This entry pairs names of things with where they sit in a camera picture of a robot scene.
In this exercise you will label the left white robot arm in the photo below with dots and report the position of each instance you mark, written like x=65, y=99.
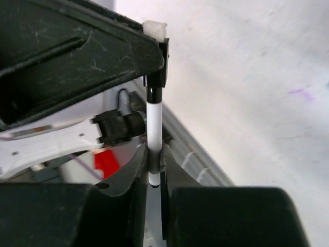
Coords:
x=76, y=128

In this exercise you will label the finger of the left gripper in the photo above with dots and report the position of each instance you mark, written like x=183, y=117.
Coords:
x=57, y=53

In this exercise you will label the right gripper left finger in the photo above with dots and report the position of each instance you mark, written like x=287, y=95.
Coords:
x=109, y=213

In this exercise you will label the black cap marker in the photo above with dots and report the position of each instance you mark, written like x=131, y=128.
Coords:
x=154, y=133

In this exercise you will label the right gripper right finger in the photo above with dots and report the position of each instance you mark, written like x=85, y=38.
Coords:
x=197, y=215

